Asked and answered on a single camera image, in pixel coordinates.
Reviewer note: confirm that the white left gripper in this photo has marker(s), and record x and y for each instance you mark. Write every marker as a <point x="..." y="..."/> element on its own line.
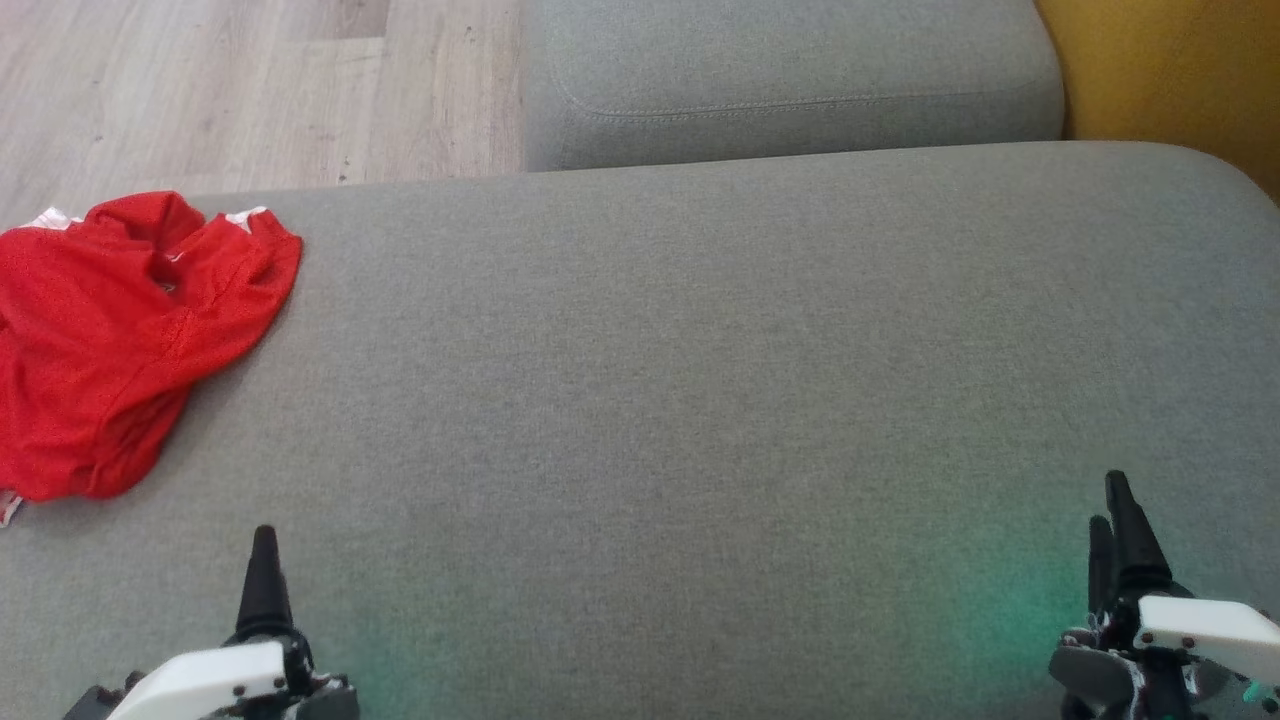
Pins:
<point x="200" y="685"/>

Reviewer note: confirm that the red shorts with white band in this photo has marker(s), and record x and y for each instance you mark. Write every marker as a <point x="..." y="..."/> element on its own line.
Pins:
<point x="235" y="290"/>

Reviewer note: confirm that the grey sofa cushion with seam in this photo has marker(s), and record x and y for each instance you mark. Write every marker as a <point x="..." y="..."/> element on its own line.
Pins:
<point x="790" y="60"/>

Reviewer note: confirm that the yellow upholstered panel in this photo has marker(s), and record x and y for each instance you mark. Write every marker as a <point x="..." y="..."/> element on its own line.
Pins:
<point x="1180" y="80"/>

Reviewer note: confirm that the large grey sofa seat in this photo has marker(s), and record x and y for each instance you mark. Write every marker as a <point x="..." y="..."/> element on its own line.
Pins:
<point x="650" y="400"/>

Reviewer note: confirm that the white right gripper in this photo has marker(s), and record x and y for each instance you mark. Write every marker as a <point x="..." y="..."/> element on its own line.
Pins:
<point x="1200" y="630"/>

